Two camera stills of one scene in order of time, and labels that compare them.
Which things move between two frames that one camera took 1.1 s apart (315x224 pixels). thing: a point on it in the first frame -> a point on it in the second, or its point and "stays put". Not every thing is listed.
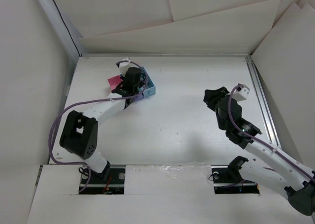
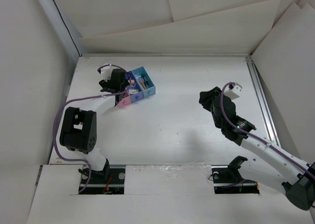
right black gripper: (211, 96) stays put
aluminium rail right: (268, 122) stays put
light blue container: (150, 88) stays put
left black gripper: (141, 84) -> (105, 84)
